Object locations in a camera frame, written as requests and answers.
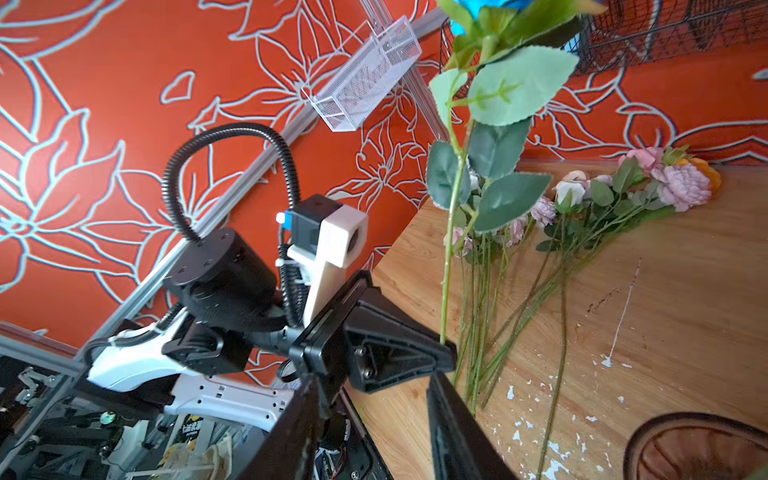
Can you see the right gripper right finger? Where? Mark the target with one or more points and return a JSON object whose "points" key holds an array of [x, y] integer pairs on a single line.
{"points": [[460, 449]]}

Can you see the pink white flower bunch left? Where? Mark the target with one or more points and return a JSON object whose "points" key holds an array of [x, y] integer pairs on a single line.
{"points": [[486, 288]]}

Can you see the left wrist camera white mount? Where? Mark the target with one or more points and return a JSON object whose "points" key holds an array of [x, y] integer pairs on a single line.
{"points": [[319, 239]]}

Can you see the blue rose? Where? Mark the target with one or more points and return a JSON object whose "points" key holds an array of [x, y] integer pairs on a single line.
{"points": [[508, 61]]}

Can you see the black wire wall basket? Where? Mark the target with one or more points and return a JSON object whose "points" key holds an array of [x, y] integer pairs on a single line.
{"points": [[608, 35]]}

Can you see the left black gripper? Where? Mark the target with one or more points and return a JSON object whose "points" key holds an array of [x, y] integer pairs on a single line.
{"points": [[364, 339]]}

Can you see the pink flower bunch right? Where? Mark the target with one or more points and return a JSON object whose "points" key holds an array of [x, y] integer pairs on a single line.
{"points": [[584, 215]]}

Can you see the brown ribbed glass vase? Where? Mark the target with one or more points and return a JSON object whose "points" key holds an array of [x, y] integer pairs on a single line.
{"points": [[693, 445]]}

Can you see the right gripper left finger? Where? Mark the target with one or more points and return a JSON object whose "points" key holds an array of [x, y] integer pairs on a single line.
{"points": [[289, 450]]}

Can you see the white mesh wall basket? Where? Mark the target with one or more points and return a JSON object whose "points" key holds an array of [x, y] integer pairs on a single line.
{"points": [[356, 88]]}

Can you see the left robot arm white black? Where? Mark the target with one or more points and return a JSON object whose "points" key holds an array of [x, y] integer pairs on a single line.
{"points": [[268, 345]]}

